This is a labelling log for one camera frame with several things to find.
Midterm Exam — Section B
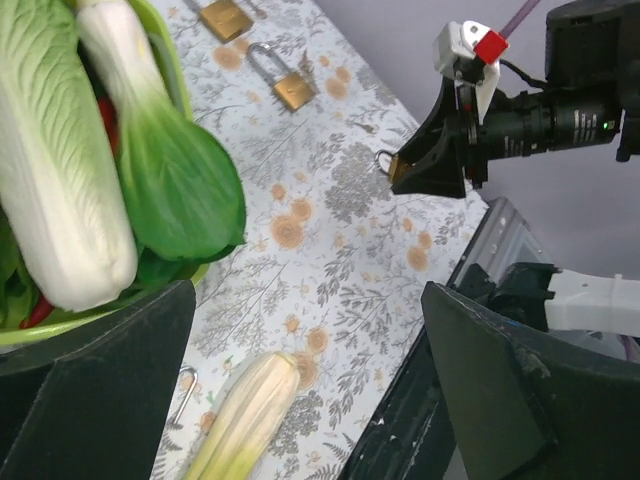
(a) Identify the small brass padlock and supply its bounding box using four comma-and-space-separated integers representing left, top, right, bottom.
374, 149, 412, 183

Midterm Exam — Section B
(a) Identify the green plastic basket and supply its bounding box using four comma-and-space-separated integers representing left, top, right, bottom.
1, 0, 193, 353

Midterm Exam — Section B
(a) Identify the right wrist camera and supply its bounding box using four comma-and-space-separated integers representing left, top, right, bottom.
433, 20, 509, 125

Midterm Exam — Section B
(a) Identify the large brass padlock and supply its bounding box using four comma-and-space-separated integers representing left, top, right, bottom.
246, 42, 316, 112
184, 0, 253, 44

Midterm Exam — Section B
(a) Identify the large toy napa cabbage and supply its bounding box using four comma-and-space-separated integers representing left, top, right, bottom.
1, 1, 138, 312

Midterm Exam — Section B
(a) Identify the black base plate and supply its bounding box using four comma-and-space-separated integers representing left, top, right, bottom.
339, 329, 455, 480

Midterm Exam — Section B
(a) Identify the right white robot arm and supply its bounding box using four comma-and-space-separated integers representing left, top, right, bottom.
387, 1, 639, 362

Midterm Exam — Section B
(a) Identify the aluminium frame rail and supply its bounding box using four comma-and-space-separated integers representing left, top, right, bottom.
447, 197, 554, 288

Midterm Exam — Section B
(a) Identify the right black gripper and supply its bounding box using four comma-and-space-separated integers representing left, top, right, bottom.
391, 77, 622, 198

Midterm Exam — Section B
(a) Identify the small brass padlock shackle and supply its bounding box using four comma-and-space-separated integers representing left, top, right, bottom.
167, 365, 199, 429

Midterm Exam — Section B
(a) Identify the toy celery stalk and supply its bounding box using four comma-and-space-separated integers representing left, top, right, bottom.
185, 351, 300, 480

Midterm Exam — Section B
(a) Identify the toy bok choy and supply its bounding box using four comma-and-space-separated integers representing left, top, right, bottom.
76, 1, 247, 262

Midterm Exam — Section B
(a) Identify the floral table mat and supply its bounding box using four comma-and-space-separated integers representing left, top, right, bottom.
152, 1, 486, 479

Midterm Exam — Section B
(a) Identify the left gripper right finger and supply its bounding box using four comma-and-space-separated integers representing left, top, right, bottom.
422, 282, 639, 479

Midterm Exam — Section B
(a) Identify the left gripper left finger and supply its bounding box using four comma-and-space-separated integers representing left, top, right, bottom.
1, 281, 196, 479

